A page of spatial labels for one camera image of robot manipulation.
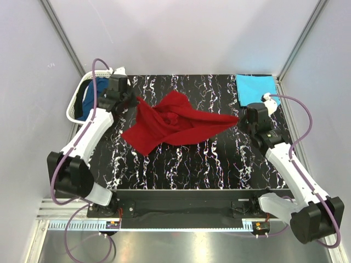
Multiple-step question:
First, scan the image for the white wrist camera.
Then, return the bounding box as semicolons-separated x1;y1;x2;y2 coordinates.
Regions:
262;93;278;117
110;67;128;80

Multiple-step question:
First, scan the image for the red t shirt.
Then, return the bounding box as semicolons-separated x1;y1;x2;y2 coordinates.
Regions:
121;90;239;156

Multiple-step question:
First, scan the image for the white perforated laundry basket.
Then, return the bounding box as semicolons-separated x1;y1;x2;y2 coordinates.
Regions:
66;70;116;125

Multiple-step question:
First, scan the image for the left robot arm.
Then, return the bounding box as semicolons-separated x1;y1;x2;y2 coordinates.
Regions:
47;75;137;207

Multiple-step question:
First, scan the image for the black garment in basket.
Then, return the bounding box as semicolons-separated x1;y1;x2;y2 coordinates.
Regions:
74;79;92;119

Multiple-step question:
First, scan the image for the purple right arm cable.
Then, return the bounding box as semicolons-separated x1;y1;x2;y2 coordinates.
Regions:
227;94;342;249

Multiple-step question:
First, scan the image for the blue t shirt in basket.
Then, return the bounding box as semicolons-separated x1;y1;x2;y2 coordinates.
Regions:
77;77;109;121

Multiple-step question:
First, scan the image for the aluminium rail with connectors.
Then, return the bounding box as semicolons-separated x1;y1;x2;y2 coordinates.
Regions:
48;219;271;236

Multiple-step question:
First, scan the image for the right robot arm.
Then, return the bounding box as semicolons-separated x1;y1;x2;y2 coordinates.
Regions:
240;101;344;248

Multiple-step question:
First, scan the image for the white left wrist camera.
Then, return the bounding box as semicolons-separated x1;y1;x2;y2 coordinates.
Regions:
110;67;128;80

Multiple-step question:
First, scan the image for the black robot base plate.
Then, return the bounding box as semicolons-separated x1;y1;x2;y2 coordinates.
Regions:
87;189;270;218

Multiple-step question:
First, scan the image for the folded cyan t shirt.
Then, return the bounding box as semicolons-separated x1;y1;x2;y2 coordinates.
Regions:
236;75;277;107

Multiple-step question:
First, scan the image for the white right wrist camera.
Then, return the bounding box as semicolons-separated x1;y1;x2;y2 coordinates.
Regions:
262;93;278;117

